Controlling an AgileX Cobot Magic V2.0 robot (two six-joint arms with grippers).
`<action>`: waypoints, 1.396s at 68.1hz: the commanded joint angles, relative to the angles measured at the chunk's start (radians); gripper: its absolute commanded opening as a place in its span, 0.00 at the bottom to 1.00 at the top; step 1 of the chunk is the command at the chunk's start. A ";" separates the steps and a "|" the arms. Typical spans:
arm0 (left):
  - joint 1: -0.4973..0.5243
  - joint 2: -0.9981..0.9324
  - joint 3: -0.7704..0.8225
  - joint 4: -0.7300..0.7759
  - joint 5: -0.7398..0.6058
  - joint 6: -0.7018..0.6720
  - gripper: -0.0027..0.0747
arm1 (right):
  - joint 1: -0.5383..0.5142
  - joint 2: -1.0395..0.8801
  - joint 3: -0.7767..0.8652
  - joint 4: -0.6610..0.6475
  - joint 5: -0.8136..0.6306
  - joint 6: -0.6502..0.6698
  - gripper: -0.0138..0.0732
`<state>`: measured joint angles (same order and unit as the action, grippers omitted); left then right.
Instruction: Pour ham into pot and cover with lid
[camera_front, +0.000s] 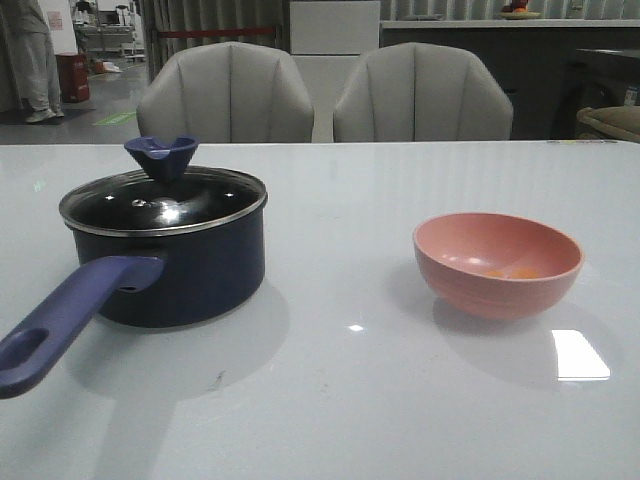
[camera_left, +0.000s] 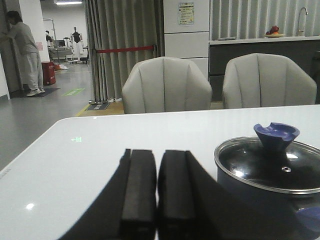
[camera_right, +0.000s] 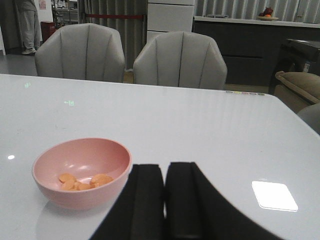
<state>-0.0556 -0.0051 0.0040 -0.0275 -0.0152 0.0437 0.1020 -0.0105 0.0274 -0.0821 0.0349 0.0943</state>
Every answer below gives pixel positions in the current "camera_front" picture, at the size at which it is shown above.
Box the glass lid with blue knob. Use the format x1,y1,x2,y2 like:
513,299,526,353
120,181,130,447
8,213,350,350
59,136,267,238

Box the pink plastic bowl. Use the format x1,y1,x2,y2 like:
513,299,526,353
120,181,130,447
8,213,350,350
413,212,584,320

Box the orange ham pieces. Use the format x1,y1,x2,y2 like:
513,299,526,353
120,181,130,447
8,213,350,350
484,267,540,280

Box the dark blue saucepan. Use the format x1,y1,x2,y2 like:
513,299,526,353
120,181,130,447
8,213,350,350
1,204,266,399

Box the right grey upholstered chair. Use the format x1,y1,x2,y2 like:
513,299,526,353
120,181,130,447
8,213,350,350
333,42,514,143

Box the grey upholstered chair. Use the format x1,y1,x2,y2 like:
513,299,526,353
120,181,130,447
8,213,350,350
136,42,314,143
333,42,514,143

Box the left grey upholstered chair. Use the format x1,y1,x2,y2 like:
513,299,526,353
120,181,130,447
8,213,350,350
136,42,314,143

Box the white cabinet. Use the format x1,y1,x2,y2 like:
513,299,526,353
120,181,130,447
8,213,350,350
289,1,381,143

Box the dark grey counter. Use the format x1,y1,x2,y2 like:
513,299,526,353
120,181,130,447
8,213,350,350
380,19,639,140

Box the fruit plate on counter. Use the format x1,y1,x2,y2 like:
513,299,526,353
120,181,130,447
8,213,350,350
499,0,541,20

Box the red trash bin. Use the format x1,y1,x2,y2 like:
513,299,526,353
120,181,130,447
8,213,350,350
56,53,90,103

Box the beige cushion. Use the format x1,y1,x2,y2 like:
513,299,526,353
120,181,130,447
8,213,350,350
575,106,640,143

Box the person in grey clothes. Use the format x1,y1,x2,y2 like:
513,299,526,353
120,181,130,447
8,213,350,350
1,1,64,124

